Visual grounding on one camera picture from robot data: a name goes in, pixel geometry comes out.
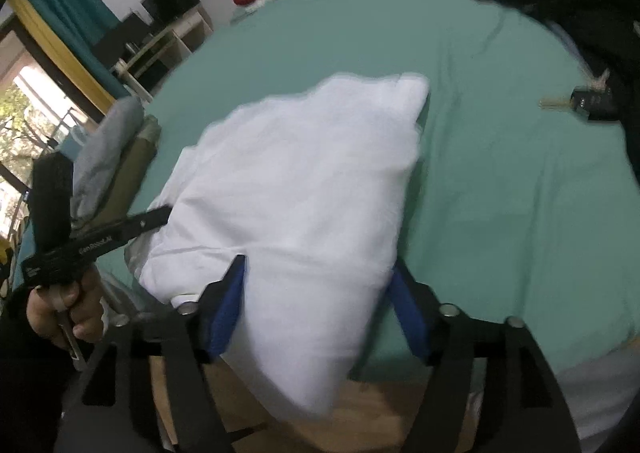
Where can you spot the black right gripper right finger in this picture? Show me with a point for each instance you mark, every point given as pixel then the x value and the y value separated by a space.
pixel 523 408

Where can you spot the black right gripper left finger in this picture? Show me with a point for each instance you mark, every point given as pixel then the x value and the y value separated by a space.
pixel 118 412

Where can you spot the white large garment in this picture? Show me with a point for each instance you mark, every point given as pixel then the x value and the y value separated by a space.
pixel 310 188

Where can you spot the person left hand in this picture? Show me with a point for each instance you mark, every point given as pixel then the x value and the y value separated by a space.
pixel 79 302

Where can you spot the grey folded garment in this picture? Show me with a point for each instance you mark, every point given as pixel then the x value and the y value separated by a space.
pixel 96 162

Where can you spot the olive folded garment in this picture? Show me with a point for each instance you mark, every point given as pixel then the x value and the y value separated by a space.
pixel 129 174

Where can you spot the green bed sheet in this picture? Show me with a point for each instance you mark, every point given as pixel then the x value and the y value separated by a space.
pixel 513 210

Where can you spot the teal curtain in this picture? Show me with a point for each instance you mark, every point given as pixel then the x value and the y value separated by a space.
pixel 80 25

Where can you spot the wooden desk shelf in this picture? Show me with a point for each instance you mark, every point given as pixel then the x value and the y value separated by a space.
pixel 142 55

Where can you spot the black key fob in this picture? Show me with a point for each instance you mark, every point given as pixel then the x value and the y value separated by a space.
pixel 591 105

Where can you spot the white papers on bed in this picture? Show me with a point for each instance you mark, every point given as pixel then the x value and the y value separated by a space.
pixel 256 5

